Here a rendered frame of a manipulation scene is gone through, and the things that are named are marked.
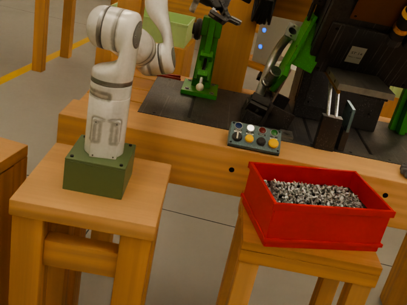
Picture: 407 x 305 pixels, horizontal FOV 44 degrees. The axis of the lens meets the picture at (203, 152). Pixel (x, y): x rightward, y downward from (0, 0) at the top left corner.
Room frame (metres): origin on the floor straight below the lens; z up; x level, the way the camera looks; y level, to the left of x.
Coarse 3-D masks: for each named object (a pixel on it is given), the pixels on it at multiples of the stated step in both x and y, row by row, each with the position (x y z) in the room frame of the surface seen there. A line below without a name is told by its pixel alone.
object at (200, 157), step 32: (64, 128) 1.31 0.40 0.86; (128, 128) 1.31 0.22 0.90; (160, 128) 1.35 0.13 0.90; (192, 128) 1.41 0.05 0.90; (160, 160) 1.32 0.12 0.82; (192, 160) 1.32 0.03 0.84; (224, 160) 1.32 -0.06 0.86; (256, 160) 1.32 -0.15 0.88; (288, 160) 1.32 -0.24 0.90; (320, 160) 1.36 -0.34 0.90; (352, 160) 1.42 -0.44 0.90; (224, 192) 1.32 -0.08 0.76; (384, 192) 1.33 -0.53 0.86
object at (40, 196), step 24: (48, 168) 1.08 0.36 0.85; (144, 168) 1.18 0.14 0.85; (168, 168) 1.21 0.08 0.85; (24, 192) 0.95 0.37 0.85; (48, 192) 0.97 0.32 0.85; (72, 192) 0.99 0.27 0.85; (144, 192) 1.06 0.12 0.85; (24, 216) 0.91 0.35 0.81; (48, 216) 0.91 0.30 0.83; (72, 216) 0.92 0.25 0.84; (96, 216) 0.92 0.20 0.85; (120, 216) 0.93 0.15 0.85; (144, 216) 0.95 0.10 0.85
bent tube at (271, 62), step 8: (288, 24) 1.65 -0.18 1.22; (288, 32) 1.63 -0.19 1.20; (296, 32) 1.64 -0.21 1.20; (280, 40) 1.68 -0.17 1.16; (288, 40) 1.65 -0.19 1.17; (280, 48) 1.69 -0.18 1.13; (272, 56) 1.70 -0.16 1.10; (272, 64) 1.69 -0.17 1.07; (264, 72) 1.67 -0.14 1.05; (264, 88) 1.61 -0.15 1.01
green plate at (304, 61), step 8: (312, 16) 1.58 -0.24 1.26; (304, 24) 1.63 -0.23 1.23; (312, 24) 1.55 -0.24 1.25; (304, 32) 1.56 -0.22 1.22; (312, 32) 1.56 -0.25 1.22; (296, 40) 1.61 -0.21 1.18; (304, 40) 1.55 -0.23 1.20; (312, 40) 1.56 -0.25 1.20; (288, 48) 1.66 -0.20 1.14; (296, 48) 1.55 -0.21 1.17; (304, 48) 1.56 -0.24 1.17; (288, 56) 1.59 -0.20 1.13; (296, 56) 1.56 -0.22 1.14; (304, 56) 1.56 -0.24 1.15; (312, 56) 1.56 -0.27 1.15; (280, 64) 1.65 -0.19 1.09; (288, 64) 1.55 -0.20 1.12; (296, 64) 1.56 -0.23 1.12; (304, 64) 1.56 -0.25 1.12; (312, 64) 1.56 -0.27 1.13
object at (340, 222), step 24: (264, 168) 1.21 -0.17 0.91; (288, 168) 1.23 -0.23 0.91; (312, 168) 1.25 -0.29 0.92; (264, 192) 1.07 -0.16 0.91; (288, 192) 1.14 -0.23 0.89; (312, 192) 1.19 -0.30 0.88; (336, 192) 1.22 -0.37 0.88; (360, 192) 1.23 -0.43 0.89; (264, 216) 1.05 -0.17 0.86; (288, 216) 1.02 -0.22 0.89; (312, 216) 1.04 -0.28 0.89; (336, 216) 1.05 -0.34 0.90; (360, 216) 1.07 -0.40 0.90; (384, 216) 1.08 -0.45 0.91; (264, 240) 1.00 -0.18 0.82; (288, 240) 1.02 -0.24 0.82; (312, 240) 1.04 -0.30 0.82; (336, 240) 1.06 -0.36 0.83; (360, 240) 1.08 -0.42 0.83
